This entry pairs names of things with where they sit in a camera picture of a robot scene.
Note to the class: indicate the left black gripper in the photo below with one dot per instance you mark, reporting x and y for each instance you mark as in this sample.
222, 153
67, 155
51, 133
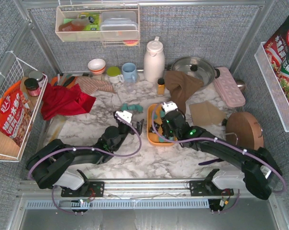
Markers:
130, 125

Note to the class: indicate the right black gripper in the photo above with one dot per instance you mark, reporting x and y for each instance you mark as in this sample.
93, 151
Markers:
167, 127

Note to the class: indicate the orange plastic storage basket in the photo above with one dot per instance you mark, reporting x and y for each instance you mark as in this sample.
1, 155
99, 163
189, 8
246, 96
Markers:
152, 137

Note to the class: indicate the brown cork mat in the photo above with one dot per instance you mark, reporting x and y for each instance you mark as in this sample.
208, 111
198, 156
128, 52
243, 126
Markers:
206, 114

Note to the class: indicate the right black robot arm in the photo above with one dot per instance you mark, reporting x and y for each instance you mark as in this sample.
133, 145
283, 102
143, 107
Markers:
257, 165

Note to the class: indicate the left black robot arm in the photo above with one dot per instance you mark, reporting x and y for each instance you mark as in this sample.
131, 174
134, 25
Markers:
49, 166

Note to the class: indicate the brown towel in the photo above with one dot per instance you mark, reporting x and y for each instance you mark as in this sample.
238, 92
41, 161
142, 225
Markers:
181, 87

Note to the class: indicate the orange spice bottle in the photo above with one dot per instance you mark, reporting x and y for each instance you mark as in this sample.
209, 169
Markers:
160, 86

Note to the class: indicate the green lidded white cup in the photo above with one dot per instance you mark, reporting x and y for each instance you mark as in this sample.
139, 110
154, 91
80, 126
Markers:
114, 75

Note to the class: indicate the striped beige cloth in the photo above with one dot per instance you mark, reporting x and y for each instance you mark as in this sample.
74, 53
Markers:
90, 85

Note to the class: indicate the blue mug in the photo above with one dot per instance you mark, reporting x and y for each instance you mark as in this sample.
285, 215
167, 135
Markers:
129, 72

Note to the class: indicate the steel pot with lid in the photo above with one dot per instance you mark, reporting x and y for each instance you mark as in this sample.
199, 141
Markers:
198, 68

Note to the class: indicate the white orange striped bowl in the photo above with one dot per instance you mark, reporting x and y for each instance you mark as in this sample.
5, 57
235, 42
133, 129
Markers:
97, 66

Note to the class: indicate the pink egg tray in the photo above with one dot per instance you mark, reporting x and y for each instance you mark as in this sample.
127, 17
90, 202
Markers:
227, 88

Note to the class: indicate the white thermos jug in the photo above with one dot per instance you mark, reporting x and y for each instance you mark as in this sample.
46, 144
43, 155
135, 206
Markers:
154, 60

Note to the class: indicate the red cloth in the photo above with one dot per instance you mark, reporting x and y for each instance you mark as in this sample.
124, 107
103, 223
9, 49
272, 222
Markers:
59, 100

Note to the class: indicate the round wooden board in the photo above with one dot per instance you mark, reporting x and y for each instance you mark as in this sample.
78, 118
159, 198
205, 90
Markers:
243, 129

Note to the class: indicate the dark lidded jar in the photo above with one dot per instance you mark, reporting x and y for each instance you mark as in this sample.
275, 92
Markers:
32, 87

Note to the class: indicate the silver lidded jar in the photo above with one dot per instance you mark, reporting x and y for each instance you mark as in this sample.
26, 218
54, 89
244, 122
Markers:
38, 76

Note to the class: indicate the clear plastic food containers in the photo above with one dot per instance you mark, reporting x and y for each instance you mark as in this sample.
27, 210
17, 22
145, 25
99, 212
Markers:
119, 25

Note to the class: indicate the green drink bottle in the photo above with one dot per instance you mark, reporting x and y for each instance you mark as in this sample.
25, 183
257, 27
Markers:
95, 21

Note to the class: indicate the red seasoning bag left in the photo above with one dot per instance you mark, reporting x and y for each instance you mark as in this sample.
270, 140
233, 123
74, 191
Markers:
15, 117

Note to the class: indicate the red seasoning bags right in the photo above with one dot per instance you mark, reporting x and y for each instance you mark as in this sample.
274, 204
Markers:
277, 51

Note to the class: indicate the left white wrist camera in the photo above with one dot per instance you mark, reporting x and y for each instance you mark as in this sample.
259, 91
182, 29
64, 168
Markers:
124, 116

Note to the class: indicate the purple spatula handle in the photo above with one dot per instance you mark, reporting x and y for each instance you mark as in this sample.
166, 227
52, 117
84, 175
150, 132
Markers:
208, 162

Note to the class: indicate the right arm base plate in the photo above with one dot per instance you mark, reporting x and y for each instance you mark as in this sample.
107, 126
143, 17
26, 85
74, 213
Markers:
203, 188

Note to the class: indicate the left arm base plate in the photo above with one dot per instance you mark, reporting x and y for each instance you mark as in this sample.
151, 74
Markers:
88, 189

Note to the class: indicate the cream wall storage rack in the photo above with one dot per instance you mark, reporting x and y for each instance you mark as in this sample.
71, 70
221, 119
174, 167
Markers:
69, 28

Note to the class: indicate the white wire basket left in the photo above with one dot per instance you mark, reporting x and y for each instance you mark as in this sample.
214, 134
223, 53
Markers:
9, 150

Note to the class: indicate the white wire basket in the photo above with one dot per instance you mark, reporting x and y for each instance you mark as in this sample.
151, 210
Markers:
278, 97
9, 150

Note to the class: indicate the white wire basket right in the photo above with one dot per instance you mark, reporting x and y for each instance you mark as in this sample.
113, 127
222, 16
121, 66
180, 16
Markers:
278, 97

